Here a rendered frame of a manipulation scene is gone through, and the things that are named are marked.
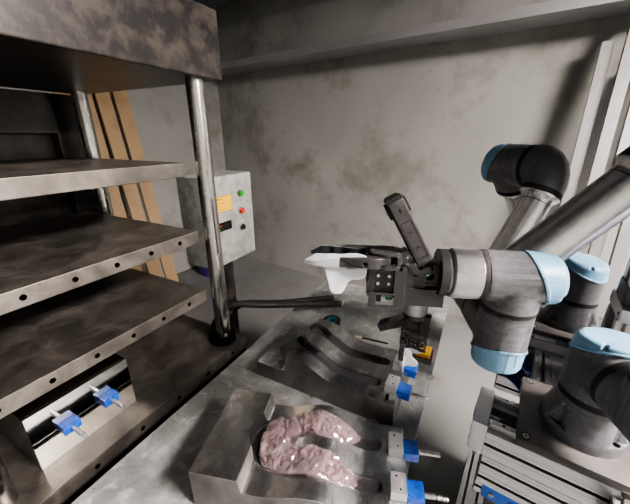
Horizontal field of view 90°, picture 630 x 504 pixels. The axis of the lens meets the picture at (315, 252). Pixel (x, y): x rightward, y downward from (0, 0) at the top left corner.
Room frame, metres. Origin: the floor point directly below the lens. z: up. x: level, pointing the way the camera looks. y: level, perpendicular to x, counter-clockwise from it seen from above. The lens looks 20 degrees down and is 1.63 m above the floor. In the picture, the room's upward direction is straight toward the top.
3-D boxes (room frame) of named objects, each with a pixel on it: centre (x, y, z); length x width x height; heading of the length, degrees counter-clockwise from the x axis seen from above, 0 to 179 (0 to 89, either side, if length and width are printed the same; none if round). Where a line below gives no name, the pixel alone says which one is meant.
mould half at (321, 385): (0.94, -0.07, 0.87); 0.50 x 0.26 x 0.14; 62
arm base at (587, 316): (0.92, -0.86, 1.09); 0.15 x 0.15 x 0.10
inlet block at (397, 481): (0.49, -0.24, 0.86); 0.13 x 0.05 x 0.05; 80
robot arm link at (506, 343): (0.44, -0.30, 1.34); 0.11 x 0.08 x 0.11; 171
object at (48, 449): (0.83, 0.89, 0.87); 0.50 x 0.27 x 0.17; 62
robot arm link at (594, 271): (0.93, -0.85, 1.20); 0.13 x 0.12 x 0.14; 20
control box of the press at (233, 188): (1.46, 0.45, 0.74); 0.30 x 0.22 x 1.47; 152
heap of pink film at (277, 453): (0.59, 0.01, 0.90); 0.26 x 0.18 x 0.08; 80
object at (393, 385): (0.76, -0.28, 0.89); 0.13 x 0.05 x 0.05; 62
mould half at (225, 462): (0.59, 0.02, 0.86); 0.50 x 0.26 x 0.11; 80
